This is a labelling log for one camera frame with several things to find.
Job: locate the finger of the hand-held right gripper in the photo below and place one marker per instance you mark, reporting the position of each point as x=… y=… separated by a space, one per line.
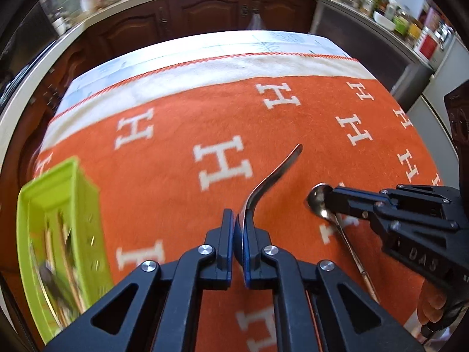
x=384 y=220
x=351 y=198

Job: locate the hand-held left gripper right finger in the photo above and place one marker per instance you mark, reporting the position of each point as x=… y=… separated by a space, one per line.
x=246 y=260

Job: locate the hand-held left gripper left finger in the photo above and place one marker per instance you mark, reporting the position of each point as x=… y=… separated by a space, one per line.
x=228 y=253

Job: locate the green plastic utensil tray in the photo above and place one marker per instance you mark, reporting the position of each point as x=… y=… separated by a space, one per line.
x=84 y=205

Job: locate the brown wooden chopstick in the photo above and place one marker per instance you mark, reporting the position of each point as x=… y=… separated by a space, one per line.
x=71 y=260

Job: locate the large metal spoon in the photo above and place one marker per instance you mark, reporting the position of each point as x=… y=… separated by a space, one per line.
x=49 y=277

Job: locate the person's right hand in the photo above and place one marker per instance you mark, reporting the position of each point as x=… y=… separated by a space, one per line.
x=432 y=302

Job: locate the orange printed blanket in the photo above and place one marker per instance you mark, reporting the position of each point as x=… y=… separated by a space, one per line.
x=165 y=176

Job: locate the silver refrigerator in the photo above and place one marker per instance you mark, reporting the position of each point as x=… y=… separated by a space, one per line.
x=436 y=95

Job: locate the red canister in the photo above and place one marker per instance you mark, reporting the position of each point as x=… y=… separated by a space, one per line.
x=428 y=43

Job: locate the white bowl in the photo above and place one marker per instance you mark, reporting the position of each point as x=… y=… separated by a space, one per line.
x=384 y=21

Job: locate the green label bottle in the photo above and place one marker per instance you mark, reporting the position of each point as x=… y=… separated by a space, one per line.
x=401 y=25

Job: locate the hanging plastic bag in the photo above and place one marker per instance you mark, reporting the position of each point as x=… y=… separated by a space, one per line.
x=255 y=21

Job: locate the light blue table cover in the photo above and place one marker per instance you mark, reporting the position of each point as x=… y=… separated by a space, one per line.
x=220 y=46

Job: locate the brown wooden kitchen cabinets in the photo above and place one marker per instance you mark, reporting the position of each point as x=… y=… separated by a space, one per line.
x=205 y=14

